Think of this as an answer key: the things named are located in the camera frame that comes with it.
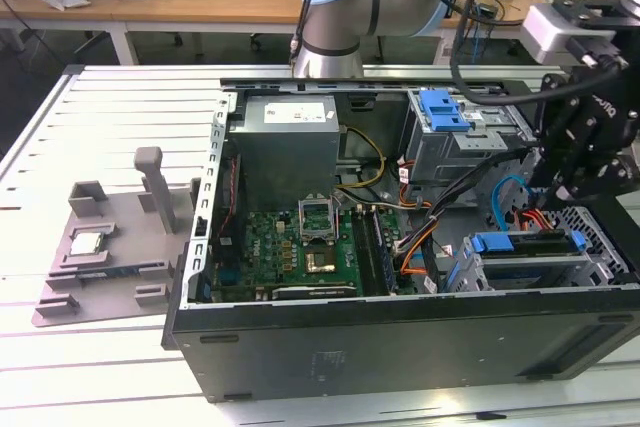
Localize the silver CPU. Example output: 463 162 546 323
68 234 106 258

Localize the orange flat cable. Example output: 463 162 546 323
398 226 441 278

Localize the yellow wire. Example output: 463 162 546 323
334 126 386 191

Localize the grey optical drive cage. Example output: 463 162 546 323
403 88 541 189

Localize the black cable bundle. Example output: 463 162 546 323
394 146 539 294

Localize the grey power supply unit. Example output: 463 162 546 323
227 94 342 213

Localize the black case fan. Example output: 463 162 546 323
212 154 247 268

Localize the black open PC case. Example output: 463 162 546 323
160 77 640 404

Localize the black RAM slot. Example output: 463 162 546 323
363 209 389 296
357 209 381 297
350 209 374 297

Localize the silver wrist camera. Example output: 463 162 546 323
521 2 619 67

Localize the metal socket cover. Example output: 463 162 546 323
297 192 335 222

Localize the black graphics card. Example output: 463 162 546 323
272 284 360 301

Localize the grey disk bay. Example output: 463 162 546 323
444 229 629 294

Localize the long wooden desk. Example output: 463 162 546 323
107 0 640 66

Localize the hard disk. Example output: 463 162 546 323
446 229 586 293

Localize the blue installed RAM stick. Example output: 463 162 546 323
370 210 401 294

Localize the blue data wire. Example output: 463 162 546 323
491 174 534 237

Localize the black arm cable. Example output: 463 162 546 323
288 0 336 66

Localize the green RAM stick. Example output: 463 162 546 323
74 266 139 282

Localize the black camera bracket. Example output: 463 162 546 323
549 0 640 33

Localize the grey parts rack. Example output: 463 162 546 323
30 145 202 331

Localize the blue plastic drive latch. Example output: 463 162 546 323
418 89 475 133

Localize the green motherboard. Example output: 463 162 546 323
209 204 416 301

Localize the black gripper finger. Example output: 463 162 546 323
553 139 640 202
529 74 596 188

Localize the small wooden desk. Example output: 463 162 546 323
0 0 136 67

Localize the thick black camera cable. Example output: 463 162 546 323
448 0 624 109

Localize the CPU socket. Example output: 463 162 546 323
298 214 341 247

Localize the orange power wire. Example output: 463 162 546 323
514 205 569 238

